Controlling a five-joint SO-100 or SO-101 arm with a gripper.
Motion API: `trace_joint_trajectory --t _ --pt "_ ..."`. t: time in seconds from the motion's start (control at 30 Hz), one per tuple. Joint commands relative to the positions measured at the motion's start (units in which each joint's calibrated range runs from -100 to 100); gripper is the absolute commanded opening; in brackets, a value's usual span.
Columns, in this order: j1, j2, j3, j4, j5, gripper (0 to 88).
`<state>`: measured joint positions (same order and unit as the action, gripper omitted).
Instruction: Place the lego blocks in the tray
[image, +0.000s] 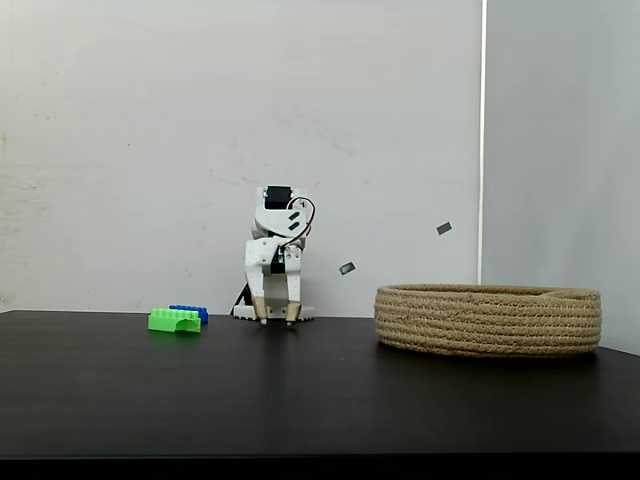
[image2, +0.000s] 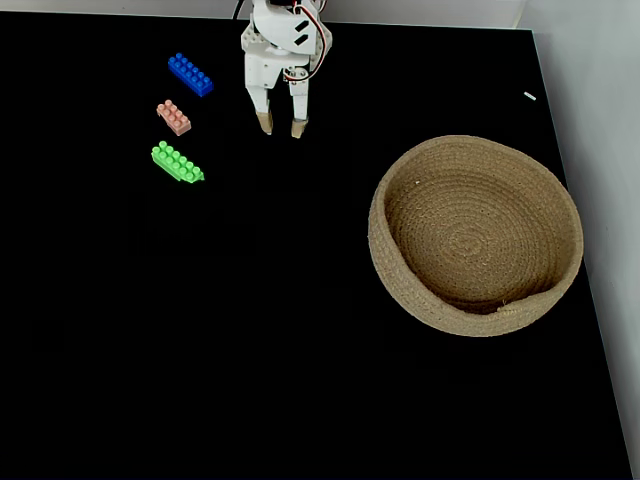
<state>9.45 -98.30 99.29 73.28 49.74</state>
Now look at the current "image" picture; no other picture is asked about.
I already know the green lego block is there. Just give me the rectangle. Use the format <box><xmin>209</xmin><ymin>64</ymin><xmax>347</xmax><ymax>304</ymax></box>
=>
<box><xmin>147</xmin><ymin>307</ymin><xmax>204</xmax><ymax>334</ymax></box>

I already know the red white black gripper cable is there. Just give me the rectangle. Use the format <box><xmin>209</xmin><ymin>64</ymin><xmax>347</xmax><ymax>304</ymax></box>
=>
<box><xmin>279</xmin><ymin>197</ymin><xmax>318</xmax><ymax>249</ymax></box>

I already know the blue lego block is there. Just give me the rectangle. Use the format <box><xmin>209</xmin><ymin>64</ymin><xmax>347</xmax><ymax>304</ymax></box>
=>
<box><xmin>168</xmin><ymin>304</ymin><xmax>210</xmax><ymax>326</ymax></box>

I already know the woven rope basket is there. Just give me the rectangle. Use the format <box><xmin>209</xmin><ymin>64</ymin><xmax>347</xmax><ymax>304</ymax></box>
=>
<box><xmin>374</xmin><ymin>283</ymin><xmax>602</xmax><ymax>358</ymax></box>

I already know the white vertical wall strip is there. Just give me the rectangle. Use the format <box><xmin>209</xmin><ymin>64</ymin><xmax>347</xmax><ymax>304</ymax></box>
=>
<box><xmin>478</xmin><ymin>0</ymin><xmax>489</xmax><ymax>286</ymax></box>

